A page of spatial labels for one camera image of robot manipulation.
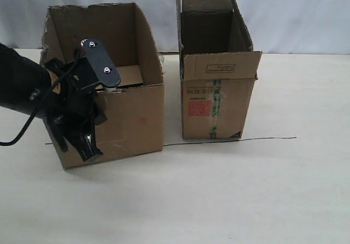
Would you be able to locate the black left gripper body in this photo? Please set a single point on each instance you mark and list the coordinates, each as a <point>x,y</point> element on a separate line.
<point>72,106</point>

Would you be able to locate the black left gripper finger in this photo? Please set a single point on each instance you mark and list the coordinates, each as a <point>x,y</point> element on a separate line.
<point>83,139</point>
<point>58,135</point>

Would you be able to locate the torn cardboard box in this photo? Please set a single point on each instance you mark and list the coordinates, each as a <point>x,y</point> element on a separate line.
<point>135,109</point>

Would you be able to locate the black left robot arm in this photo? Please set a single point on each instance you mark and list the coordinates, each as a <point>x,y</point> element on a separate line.
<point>25,87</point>

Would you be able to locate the tall printed cardboard box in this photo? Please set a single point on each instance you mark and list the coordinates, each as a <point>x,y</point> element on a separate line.
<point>218,69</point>

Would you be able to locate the white backdrop curtain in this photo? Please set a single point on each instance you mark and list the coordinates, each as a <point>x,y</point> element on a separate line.
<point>275,26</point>

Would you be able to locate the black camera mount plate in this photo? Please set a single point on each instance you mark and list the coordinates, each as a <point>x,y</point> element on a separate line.
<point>103,72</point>

